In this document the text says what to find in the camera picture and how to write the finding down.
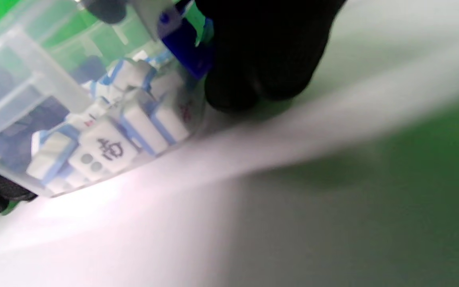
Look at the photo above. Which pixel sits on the clear box with blue latches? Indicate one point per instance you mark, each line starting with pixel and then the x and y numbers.
pixel 181 48

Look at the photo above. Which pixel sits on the pile of blue mahjong tiles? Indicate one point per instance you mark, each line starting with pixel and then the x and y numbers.
pixel 106 147

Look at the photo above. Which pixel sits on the person's right hand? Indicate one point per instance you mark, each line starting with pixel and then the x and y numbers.
pixel 265 48

